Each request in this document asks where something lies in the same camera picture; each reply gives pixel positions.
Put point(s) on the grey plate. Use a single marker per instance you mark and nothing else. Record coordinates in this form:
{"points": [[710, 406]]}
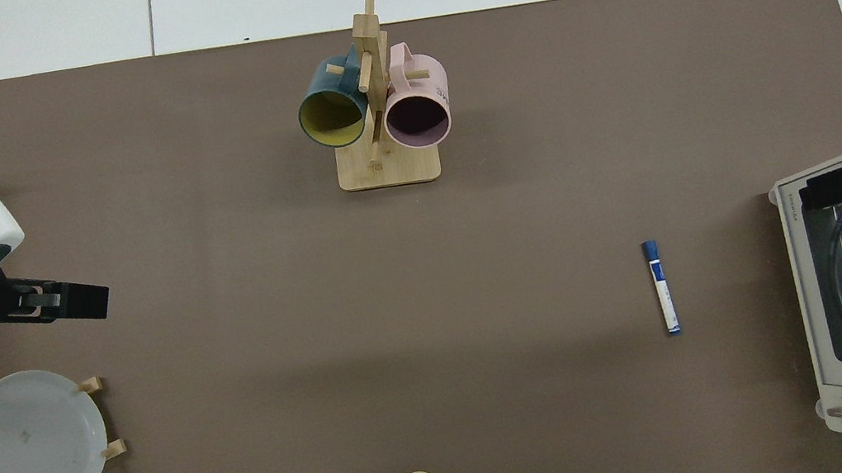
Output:
{"points": [[34, 440]]}

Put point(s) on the wooden cup stand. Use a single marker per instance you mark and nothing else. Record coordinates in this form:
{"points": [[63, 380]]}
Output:
{"points": [[388, 170]]}

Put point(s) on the dark teal mug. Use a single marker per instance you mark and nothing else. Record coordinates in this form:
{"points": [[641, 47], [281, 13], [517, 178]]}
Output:
{"points": [[332, 87]]}

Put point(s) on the wooden plate rack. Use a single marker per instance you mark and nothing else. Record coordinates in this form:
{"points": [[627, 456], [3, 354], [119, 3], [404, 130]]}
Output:
{"points": [[91, 385]]}

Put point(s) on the blue and white marker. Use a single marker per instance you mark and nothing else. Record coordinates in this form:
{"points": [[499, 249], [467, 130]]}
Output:
{"points": [[664, 292]]}

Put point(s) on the pink mug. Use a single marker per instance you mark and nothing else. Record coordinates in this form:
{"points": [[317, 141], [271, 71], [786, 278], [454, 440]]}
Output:
{"points": [[419, 82]]}

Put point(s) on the brown table cloth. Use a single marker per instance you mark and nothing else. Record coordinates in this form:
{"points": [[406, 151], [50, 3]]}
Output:
{"points": [[481, 303]]}

